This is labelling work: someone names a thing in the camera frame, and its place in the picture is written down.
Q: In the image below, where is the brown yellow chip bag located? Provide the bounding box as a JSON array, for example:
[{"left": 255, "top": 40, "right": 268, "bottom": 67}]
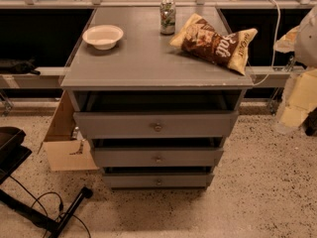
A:
[{"left": 169, "top": 13, "right": 258, "bottom": 75}]

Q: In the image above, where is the grey drawer cabinet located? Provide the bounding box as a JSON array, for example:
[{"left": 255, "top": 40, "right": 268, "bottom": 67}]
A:
[{"left": 61, "top": 7, "right": 253, "bottom": 176}]

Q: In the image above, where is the black floor cable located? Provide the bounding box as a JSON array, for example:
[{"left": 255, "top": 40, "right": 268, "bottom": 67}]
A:
[{"left": 8, "top": 175, "right": 92, "bottom": 238}]

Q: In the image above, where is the grey top drawer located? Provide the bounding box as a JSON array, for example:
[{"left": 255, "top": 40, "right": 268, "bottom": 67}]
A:
[{"left": 73, "top": 111, "right": 238, "bottom": 139}]

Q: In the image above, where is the brown cardboard box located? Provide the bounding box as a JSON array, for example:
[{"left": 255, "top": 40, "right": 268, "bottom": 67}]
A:
[{"left": 43, "top": 91, "right": 98, "bottom": 172}]

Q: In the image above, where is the black bag on rail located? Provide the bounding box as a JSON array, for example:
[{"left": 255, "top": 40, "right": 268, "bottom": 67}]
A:
[{"left": 0, "top": 59, "right": 41, "bottom": 75}]

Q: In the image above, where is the grey bottom drawer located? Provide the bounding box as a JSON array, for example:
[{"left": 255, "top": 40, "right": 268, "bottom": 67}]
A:
[{"left": 103, "top": 174, "right": 213, "bottom": 188}]

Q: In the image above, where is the black stand base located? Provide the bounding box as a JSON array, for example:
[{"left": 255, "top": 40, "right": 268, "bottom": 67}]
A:
[{"left": 0, "top": 127, "right": 93, "bottom": 238}]

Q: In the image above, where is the metal railing frame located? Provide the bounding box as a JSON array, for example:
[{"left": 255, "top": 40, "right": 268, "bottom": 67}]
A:
[{"left": 1, "top": 0, "right": 314, "bottom": 97}]

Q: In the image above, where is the white hanging cable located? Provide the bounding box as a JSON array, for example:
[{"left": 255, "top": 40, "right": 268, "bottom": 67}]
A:
[{"left": 252, "top": 0, "right": 281, "bottom": 87}]

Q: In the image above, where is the green soda can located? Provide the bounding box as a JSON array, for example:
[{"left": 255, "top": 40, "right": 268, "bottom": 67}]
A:
[{"left": 159, "top": 0, "right": 176, "bottom": 35}]

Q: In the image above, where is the white paper bowl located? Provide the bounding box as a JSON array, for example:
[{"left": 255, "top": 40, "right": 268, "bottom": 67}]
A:
[{"left": 82, "top": 25, "right": 124, "bottom": 51}]

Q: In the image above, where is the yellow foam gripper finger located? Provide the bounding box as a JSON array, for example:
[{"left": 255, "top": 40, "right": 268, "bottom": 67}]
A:
[{"left": 273, "top": 26, "right": 317, "bottom": 133}]

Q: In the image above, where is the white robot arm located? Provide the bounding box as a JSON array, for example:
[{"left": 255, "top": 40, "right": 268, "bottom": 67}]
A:
[{"left": 273, "top": 6, "right": 317, "bottom": 134}]

